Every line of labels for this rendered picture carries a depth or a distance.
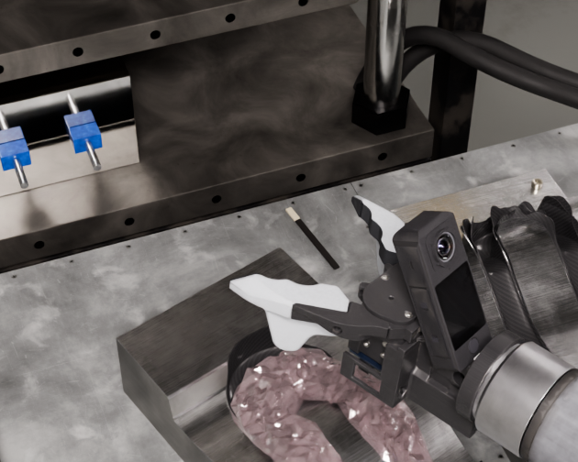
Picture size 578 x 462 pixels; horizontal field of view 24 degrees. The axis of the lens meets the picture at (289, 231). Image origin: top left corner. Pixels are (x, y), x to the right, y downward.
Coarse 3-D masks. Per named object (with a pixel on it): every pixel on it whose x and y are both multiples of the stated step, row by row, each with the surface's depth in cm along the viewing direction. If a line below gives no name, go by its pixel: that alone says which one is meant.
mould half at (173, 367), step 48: (144, 336) 168; (192, 336) 168; (240, 336) 168; (336, 336) 173; (144, 384) 167; (192, 384) 163; (192, 432) 162; (240, 432) 162; (336, 432) 159; (432, 432) 161
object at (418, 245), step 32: (416, 224) 93; (448, 224) 94; (416, 256) 92; (448, 256) 93; (416, 288) 94; (448, 288) 94; (448, 320) 94; (480, 320) 97; (448, 352) 95; (480, 352) 97
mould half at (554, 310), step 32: (480, 192) 193; (512, 192) 193; (544, 192) 193; (512, 224) 178; (512, 256) 175; (544, 256) 176; (480, 288) 173; (544, 288) 174; (544, 320) 173; (576, 320) 173; (576, 352) 169
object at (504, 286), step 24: (504, 216) 177; (528, 216) 179; (552, 216) 181; (480, 240) 185; (552, 240) 177; (576, 240) 178; (480, 264) 174; (504, 264) 175; (576, 264) 176; (504, 288) 174; (576, 288) 175; (504, 312) 173; (528, 312) 173; (528, 336) 172
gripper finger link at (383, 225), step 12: (360, 204) 108; (372, 204) 107; (360, 216) 108; (372, 216) 106; (384, 216) 106; (396, 216) 106; (372, 228) 106; (384, 228) 105; (396, 228) 105; (384, 240) 104; (384, 252) 103; (384, 264) 104
